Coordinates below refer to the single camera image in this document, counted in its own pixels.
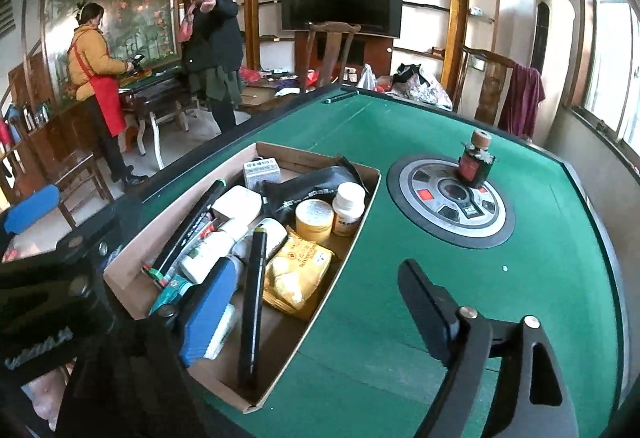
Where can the pile of clothes bags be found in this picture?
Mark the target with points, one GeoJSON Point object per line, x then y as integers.
{"type": "Point", "coordinates": [412, 83]}

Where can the wooden chair with cloth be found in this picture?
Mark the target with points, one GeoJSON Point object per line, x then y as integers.
{"type": "Point", "coordinates": [480, 85]}

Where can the white bottle red label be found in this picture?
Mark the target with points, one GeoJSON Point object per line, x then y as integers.
{"type": "Point", "coordinates": [348, 206]}

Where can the black foil pouch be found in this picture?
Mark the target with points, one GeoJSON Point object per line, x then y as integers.
{"type": "Point", "coordinates": [280, 200]}

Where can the person black jacket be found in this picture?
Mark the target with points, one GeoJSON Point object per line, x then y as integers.
{"type": "Point", "coordinates": [212, 53]}

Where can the white tower air conditioner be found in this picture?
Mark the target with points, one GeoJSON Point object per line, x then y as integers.
{"type": "Point", "coordinates": [553, 36]}

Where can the white square box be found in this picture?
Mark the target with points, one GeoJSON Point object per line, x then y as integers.
{"type": "Point", "coordinates": [239, 204]}

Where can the small dark pen on table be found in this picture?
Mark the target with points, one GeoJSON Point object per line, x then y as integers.
{"type": "Point", "coordinates": [341, 97]}

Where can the cardboard box tray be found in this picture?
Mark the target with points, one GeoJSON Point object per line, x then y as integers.
{"type": "Point", "coordinates": [281, 335]}

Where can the black marker yellow cap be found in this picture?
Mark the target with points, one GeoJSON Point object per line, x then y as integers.
{"type": "Point", "coordinates": [252, 312]}

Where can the white label small box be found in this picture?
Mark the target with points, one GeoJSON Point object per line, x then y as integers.
{"type": "Point", "coordinates": [259, 170]}

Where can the black ink bottle cork stopper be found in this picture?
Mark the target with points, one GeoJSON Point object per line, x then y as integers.
{"type": "Point", "coordinates": [476, 161]}

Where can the person yellow jacket red apron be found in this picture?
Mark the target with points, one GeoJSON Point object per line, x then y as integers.
{"type": "Point", "coordinates": [94, 77]}

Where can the black marker green cap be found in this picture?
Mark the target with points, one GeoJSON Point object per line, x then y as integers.
{"type": "Point", "coordinates": [184, 232]}

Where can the white bottle green label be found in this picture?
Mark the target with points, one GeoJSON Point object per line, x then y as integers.
{"type": "Point", "coordinates": [202, 257]}

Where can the yellow chips bag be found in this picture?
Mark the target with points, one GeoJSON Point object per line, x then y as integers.
{"type": "Point", "coordinates": [294, 276]}

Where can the maroon cloth on chair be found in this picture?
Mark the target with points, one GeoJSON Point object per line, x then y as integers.
{"type": "Point", "coordinates": [520, 109]}

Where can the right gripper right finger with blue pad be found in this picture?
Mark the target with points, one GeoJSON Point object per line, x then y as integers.
{"type": "Point", "coordinates": [530, 398]}

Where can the tissue pack blue cartoon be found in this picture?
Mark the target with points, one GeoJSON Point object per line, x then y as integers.
{"type": "Point", "coordinates": [200, 308]}

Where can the yellow tape roll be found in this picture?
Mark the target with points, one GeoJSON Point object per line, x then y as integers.
{"type": "Point", "coordinates": [314, 220]}

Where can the person left hand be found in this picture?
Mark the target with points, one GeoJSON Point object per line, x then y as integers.
{"type": "Point", "coordinates": [33, 293]}

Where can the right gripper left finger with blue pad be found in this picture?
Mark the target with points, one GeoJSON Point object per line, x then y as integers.
{"type": "Point", "coordinates": [133, 383]}

